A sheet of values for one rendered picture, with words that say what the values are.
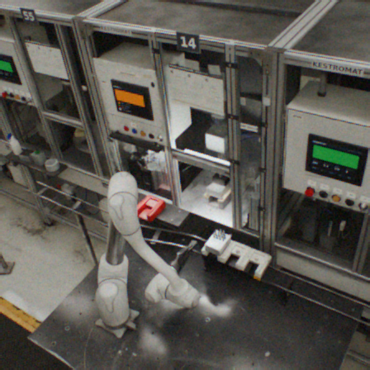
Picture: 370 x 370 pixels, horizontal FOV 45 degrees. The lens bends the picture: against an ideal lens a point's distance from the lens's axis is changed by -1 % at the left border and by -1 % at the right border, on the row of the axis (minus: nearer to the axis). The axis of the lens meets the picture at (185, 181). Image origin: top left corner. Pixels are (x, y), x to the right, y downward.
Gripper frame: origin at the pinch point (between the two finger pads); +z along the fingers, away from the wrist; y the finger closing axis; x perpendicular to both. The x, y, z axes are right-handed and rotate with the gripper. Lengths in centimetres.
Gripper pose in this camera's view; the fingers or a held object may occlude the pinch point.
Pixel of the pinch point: (192, 245)
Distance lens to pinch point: 259.9
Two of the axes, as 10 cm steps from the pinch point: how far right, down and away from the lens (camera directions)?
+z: 5.4, -5.8, 6.1
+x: -8.4, -2.9, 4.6
